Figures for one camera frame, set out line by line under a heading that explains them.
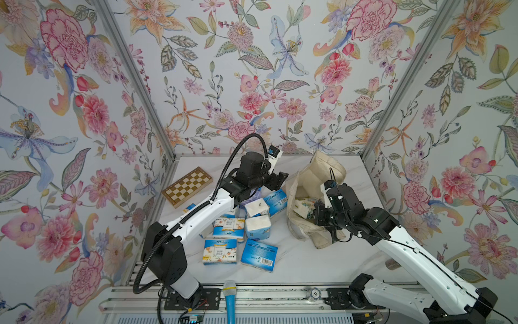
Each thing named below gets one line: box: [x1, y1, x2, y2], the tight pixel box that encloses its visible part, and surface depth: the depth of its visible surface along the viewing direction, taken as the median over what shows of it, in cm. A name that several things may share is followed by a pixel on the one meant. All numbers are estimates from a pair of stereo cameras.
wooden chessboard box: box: [161, 166, 214, 209], surface depth 106 cm
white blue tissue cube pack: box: [245, 214, 272, 241], surface depth 81 cm
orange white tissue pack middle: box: [212, 218, 246, 242], surface depth 87 cm
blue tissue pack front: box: [240, 238, 279, 273], surface depth 80 cm
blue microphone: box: [222, 279, 237, 324], surface depth 74 cm
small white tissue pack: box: [244, 197, 270, 217], surface depth 87 cm
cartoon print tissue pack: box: [292, 197, 319, 220], surface depth 90 cm
